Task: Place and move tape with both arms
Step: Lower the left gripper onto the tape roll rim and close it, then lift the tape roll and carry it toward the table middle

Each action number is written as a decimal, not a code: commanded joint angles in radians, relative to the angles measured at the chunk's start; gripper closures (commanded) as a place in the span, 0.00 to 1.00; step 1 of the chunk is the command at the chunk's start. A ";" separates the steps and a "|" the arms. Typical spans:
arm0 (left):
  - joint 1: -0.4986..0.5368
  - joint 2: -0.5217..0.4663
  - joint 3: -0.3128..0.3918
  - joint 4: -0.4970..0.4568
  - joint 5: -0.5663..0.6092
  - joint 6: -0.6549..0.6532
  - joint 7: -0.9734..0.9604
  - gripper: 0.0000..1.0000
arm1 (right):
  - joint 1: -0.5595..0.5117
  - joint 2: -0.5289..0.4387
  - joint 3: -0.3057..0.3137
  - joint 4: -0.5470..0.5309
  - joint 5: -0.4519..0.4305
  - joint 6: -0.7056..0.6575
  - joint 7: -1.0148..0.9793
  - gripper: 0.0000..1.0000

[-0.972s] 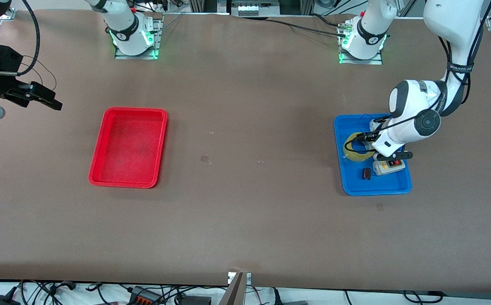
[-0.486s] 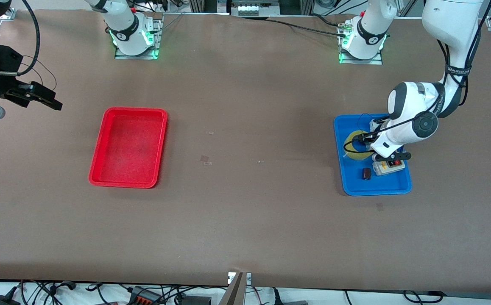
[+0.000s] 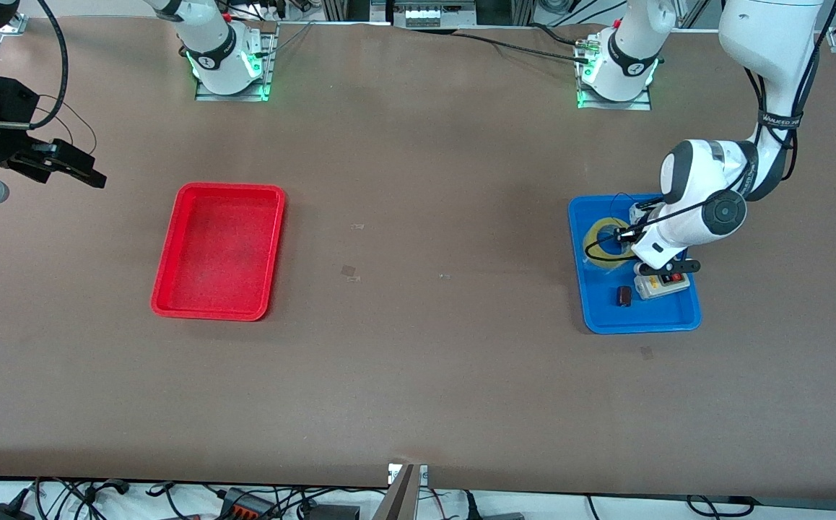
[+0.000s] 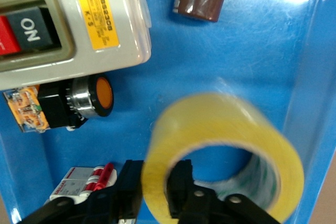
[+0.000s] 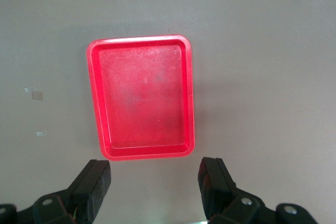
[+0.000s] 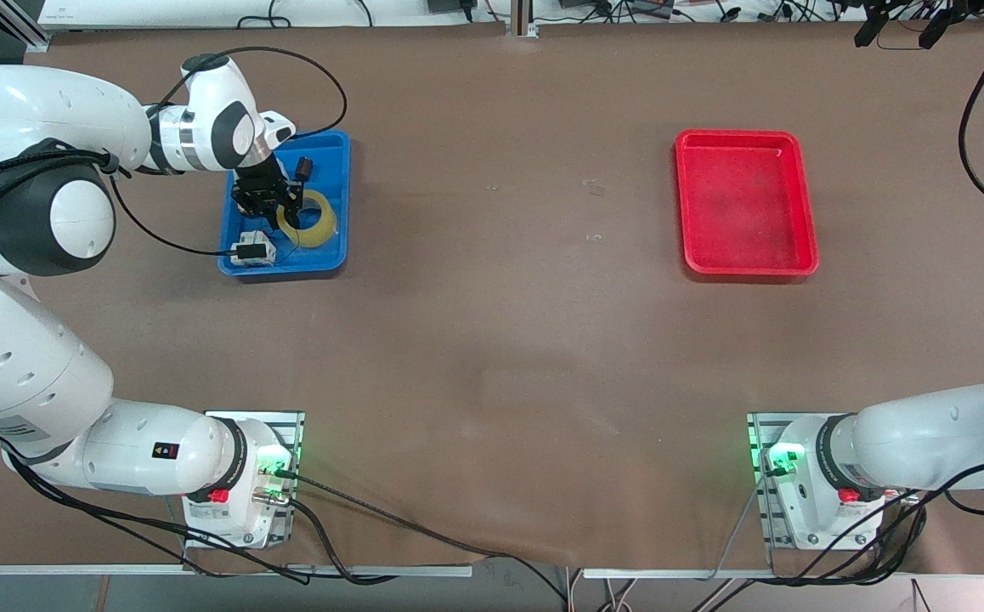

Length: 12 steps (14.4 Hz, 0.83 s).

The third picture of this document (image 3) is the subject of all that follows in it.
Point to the red plastic tray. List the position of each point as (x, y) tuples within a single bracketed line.
[(216, 253)]

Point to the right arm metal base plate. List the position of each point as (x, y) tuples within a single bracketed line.
[(270, 72)]

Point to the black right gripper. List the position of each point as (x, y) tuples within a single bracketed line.
[(1, 119)]

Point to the yellow tape roll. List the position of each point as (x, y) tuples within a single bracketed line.
[(593, 238)]

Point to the black orange power strip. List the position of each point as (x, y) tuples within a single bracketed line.
[(245, 505)]

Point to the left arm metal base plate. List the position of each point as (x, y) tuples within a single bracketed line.
[(638, 105)]

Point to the tan tape patch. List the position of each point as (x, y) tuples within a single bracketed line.
[(349, 272)]

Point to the dark brown capacitor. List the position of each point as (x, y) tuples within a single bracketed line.
[(624, 296)]

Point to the white socket strip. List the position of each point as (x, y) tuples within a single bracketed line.
[(424, 14)]

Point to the grey on-off switch box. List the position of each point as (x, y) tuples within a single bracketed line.
[(652, 289)]

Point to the black power adapter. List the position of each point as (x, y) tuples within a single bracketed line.
[(6, 513)]

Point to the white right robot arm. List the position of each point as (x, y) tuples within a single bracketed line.
[(208, 36)]

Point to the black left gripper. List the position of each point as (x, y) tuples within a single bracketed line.
[(645, 219)]

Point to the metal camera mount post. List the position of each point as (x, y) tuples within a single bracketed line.
[(400, 498)]

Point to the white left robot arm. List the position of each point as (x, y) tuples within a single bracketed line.
[(699, 173)]

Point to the blue plastic tray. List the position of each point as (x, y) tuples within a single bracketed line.
[(606, 318)]

